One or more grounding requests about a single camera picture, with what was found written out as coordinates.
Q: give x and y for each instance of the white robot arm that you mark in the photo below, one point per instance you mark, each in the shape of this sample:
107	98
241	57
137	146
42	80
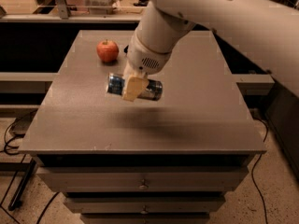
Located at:
267	33

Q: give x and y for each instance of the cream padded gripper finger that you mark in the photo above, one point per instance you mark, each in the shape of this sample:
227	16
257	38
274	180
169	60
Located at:
133	87

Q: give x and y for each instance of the metal railing shelf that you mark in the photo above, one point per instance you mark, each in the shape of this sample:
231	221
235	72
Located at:
68	11

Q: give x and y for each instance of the blue silver redbull can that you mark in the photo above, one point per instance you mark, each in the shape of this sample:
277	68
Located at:
115	85

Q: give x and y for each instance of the middle drawer with knob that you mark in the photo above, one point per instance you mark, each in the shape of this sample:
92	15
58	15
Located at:
144	205

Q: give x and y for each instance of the dark chocolate bar wrapper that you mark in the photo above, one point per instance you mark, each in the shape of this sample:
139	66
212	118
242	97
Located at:
126	49

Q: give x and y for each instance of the drawer with knob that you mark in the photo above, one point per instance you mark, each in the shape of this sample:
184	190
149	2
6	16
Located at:
80	180
144	205

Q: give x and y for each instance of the grey drawer cabinet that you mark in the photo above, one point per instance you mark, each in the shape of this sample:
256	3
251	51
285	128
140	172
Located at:
200	122

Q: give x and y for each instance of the red apple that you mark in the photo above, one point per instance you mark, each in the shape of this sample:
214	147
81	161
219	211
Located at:
107	51

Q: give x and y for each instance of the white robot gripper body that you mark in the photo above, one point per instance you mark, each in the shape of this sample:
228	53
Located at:
144	59

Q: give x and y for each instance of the top drawer with knob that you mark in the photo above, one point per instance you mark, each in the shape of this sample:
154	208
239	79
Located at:
80	180

